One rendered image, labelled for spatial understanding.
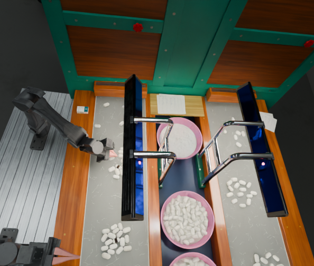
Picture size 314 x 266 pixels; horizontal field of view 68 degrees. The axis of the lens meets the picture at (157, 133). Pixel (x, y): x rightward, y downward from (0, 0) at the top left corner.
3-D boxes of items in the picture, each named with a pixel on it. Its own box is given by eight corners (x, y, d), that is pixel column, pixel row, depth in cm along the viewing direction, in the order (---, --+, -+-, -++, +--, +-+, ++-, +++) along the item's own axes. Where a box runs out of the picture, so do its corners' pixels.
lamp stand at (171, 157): (126, 189, 124) (129, 159, 85) (127, 154, 134) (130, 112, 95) (161, 189, 127) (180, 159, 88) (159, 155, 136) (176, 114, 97)
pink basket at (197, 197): (171, 259, 112) (175, 259, 104) (149, 206, 122) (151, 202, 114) (216, 235, 120) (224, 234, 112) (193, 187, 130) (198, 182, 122)
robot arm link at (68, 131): (89, 132, 107) (33, 81, 93) (76, 148, 102) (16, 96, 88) (78, 134, 116) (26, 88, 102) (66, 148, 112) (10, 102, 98)
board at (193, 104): (150, 114, 138) (150, 113, 137) (149, 94, 145) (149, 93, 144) (203, 116, 143) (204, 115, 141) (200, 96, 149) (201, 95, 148)
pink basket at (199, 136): (177, 173, 133) (181, 168, 124) (145, 141, 139) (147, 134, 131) (206, 145, 144) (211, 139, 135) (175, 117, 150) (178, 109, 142)
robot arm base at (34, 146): (48, 112, 131) (36, 111, 130) (38, 144, 121) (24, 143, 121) (52, 119, 138) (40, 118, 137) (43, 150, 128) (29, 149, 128)
